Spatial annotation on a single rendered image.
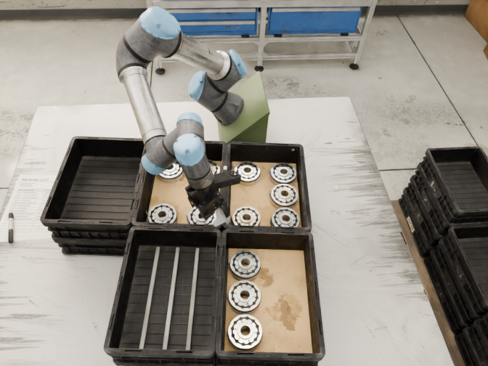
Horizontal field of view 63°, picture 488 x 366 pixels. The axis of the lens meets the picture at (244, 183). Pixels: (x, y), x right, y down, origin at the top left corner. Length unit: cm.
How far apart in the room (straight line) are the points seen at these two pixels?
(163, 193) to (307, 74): 225
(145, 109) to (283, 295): 73
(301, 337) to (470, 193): 133
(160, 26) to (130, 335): 93
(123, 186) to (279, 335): 80
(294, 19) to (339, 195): 189
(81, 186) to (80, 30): 271
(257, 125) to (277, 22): 173
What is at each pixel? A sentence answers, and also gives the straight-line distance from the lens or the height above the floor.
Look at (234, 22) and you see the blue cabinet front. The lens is 327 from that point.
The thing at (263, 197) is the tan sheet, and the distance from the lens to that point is 153.
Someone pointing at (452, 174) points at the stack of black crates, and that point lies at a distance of 235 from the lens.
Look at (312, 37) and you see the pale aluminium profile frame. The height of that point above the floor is 30.
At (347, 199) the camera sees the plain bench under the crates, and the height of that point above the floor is 70.
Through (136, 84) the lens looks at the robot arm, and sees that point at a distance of 133.
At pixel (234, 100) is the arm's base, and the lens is 176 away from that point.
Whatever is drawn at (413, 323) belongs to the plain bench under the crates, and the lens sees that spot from 157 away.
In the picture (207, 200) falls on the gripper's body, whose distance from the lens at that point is 118.
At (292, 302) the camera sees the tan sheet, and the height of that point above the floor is 83.
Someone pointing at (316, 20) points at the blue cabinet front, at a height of 43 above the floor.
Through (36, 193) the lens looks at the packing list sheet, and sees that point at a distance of 186.
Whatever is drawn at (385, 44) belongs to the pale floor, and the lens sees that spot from 413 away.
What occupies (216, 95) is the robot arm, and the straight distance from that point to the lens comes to 169.
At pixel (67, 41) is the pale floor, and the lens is 407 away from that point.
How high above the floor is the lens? 206
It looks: 52 degrees down
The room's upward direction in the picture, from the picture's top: 3 degrees clockwise
